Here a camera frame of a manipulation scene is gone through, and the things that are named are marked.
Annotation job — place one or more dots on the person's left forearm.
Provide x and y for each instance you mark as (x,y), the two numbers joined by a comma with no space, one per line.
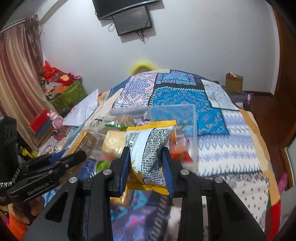
(17,228)

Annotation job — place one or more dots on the green jelly cup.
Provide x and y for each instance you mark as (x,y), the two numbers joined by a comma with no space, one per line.
(101,165)

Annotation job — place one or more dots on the beige pastry packet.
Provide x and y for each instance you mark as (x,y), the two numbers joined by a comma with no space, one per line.
(113,142)

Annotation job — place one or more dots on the red box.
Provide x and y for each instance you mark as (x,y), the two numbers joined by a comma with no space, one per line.
(39,121)

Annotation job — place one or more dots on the clear plastic container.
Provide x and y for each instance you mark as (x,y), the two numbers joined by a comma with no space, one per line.
(161,113)

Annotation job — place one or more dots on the brown wooden door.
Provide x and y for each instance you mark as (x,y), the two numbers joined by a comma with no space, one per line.
(281,69)

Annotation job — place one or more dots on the peanut brittle packet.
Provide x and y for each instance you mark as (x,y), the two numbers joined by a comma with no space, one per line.
(124,120)

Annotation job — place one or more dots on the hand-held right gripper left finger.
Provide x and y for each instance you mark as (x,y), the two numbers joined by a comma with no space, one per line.
(123,171)

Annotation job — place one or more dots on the black wall television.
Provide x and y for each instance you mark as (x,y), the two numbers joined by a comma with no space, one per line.
(120,7)

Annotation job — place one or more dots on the green snack packet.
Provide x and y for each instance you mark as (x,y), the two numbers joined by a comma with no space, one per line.
(114,126)

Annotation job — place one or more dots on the yellow plush toy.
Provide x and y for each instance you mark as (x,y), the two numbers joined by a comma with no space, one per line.
(103,97)

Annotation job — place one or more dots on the yellow white snack packet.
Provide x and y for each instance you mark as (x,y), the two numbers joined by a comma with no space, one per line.
(150,150)

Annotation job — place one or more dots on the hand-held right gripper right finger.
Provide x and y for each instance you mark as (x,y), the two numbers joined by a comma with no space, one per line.
(167,171)

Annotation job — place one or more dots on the grey box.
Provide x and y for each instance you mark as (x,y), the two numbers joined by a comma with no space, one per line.
(45,132)

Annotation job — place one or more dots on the small cardboard box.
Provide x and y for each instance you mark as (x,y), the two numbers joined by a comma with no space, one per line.
(234,83)

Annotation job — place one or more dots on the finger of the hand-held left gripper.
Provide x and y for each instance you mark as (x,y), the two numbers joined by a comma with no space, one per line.
(57,155)
(74,158)

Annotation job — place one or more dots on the striped brown curtain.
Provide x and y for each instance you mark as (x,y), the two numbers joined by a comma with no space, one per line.
(18,76)

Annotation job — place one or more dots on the gold brown snack packet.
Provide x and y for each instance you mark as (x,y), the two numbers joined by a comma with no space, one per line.
(87,140)

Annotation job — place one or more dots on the yellow foam tube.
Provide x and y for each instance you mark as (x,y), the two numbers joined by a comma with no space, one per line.
(143,66)

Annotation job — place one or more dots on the person's left hand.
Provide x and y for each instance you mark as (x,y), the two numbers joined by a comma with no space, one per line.
(37,206)

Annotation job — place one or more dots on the white plastic bag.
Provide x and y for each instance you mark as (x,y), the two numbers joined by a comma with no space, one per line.
(81,111)

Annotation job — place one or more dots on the pink slipper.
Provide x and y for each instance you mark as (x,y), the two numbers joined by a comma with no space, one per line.
(282,182)

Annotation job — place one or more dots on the red printed snack packet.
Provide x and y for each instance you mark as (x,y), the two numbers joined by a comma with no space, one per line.
(182,155)

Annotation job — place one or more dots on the pink rabbit toy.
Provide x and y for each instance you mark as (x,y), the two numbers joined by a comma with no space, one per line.
(55,120)

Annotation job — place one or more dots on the green storage box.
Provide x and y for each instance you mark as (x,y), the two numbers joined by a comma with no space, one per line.
(69,97)

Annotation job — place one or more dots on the small black wall monitor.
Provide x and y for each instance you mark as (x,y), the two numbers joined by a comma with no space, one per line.
(133,20)

